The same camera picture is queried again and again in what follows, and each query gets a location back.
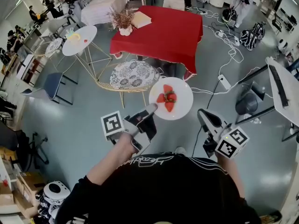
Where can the person's left forearm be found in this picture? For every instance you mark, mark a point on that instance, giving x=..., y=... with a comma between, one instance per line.
x=109, y=162

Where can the cardboard box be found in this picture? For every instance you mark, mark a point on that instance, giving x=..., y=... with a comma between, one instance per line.
x=28, y=188

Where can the black and white backpack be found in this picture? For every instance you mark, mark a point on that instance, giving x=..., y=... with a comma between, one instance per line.
x=258, y=30
x=248, y=39

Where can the person's black shirt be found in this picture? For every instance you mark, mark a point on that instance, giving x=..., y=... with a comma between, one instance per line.
x=163, y=190

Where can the white lumpy vase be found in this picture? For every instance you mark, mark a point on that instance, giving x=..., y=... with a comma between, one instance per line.
x=125, y=31

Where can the dried reddish plant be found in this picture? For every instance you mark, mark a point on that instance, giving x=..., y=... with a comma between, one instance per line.
x=122, y=18

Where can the floral seat cushion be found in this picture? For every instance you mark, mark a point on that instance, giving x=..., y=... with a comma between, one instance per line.
x=130, y=74

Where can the person's right forearm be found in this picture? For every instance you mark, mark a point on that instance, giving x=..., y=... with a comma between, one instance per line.
x=230, y=171

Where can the white cloth-covered table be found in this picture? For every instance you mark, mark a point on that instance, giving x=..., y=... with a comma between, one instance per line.
x=102, y=6

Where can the black bag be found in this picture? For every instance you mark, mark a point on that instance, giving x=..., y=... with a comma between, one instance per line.
x=229, y=15

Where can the white power strip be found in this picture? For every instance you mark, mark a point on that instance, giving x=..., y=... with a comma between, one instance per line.
x=224, y=81

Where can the black office chair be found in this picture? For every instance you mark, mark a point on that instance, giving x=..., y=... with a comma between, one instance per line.
x=21, y=148

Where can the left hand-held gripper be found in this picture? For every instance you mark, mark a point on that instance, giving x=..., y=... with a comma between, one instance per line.
x=112, y=125

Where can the blue chair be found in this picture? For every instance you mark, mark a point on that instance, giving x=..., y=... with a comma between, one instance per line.
x=52, y=84

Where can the white desk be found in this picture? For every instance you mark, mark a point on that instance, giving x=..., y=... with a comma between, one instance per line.
x=292, y=94

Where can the black bin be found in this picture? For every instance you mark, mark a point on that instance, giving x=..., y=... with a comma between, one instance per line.
x=246, y=105

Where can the person's white shoe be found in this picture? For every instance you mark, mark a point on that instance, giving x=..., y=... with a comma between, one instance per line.
x=181, y=150

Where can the white plate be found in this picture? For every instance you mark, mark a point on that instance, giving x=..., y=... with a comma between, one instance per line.
x=183, y=94

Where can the beige book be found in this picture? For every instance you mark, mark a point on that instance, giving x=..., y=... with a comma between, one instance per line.
x=141, y=19

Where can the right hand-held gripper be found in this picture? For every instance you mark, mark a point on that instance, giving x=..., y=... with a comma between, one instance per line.
x=233, y=141

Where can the white round device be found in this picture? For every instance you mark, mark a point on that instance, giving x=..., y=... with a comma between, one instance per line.
x=56, y=191

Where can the red tablecloth table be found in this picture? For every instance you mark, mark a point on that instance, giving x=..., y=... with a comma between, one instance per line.
x=168, y=36

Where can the black keyboard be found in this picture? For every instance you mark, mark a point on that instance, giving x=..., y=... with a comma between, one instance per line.
x=279, y=86

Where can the small floral chair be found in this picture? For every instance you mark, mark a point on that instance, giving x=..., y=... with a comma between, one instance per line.
x=54, y=46

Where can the round white side table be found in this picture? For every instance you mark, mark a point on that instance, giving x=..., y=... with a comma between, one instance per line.
x=88, y=32

